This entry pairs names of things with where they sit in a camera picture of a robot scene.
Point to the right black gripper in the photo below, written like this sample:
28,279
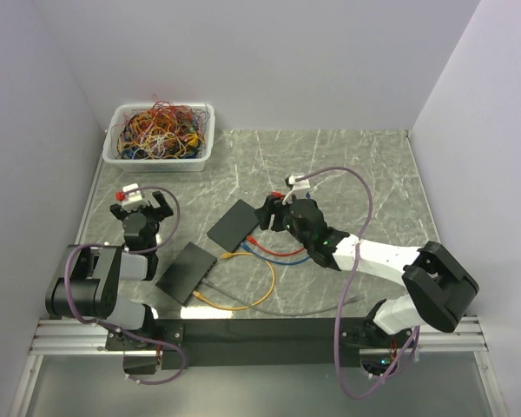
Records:
273,206

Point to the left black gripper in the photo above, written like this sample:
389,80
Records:
160,213

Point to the black Mercusys switch box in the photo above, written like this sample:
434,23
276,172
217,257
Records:
234,226

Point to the black TP-Link switch box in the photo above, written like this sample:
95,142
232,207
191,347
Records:
185,273

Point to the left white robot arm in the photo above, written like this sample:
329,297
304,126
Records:
87,278

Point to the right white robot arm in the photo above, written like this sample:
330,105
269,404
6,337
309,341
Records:
438,289

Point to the white plastic basket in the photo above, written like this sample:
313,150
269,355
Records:
160,136

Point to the black base crossbar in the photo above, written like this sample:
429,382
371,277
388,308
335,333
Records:
264,342

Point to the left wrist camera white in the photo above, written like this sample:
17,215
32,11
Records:
130,198

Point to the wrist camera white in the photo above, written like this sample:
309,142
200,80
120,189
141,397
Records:
130,198
299,189

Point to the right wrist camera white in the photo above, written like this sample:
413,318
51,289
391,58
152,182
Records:
299,189

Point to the aluminium rail frame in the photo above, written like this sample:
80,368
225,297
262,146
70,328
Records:
143,356

